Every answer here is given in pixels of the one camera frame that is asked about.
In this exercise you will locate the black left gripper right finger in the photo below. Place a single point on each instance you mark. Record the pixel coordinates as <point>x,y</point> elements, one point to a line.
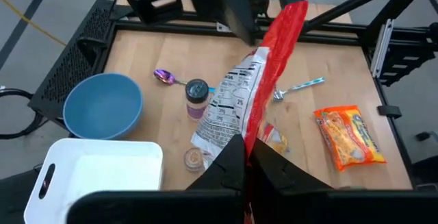
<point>273,172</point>

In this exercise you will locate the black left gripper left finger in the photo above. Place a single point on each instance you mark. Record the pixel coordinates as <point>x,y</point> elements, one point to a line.
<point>229,169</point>

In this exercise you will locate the red Maruchan ramen packet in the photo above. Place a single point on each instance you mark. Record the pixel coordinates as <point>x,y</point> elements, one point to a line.
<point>273,63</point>

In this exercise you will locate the purple-labelled spice jar black lid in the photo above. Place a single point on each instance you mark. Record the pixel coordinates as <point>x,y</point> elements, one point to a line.
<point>196,90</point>

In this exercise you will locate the small clear glass jar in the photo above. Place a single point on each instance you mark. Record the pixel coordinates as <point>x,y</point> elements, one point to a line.
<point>194,159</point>

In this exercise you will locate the orange Maruchan ramen packet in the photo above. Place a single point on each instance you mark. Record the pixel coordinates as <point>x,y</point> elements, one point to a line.
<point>349,138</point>

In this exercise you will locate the white plastic bin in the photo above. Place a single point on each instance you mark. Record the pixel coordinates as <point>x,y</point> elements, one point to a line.
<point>102,169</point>

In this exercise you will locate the blue bowl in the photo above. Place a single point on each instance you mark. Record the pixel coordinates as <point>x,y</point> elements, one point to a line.
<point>102,107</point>

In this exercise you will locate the black perforated metal box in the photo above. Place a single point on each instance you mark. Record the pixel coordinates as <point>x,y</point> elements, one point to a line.
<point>68,63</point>

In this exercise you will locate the black flat plate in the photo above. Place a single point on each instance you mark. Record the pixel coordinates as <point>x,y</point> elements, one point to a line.
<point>13,200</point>

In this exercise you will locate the black aluminium table frame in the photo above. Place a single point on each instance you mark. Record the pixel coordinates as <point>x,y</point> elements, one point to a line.
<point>398,6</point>

